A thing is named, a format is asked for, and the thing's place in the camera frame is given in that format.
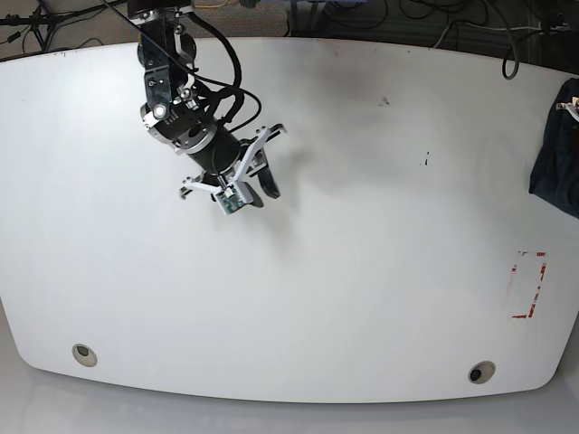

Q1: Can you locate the white power strip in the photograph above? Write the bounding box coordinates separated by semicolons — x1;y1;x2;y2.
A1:
540;10;578;34

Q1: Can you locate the dark teal T-shirt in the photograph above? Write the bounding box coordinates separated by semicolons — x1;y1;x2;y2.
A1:
528;79;578;218

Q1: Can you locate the table cable grommet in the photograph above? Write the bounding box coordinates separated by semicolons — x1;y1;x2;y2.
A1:
71;344;98;368
468;361;496;384

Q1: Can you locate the left table cable grommet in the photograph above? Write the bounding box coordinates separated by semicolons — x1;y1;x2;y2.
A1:
71;344;98;368

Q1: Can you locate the black tripod stand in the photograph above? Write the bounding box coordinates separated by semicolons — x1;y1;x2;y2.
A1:
1;1;107;55

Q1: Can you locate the red tape rectangle marking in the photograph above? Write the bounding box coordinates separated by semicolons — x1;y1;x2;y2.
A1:
506;250;548;319

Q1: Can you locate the wrist camera board image-left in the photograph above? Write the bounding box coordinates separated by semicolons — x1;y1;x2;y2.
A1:
214;186;246;215

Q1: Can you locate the right table cable grommet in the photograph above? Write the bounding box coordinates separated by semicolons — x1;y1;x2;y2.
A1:
468;361;496;384

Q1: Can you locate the white cable on floor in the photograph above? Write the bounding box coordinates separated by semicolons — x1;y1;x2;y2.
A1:
432;21;542;50

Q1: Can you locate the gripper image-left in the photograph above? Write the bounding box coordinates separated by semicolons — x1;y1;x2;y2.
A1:
180;124;286;208

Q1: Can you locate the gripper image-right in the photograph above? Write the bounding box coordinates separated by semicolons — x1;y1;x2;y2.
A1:
555;97;579;122

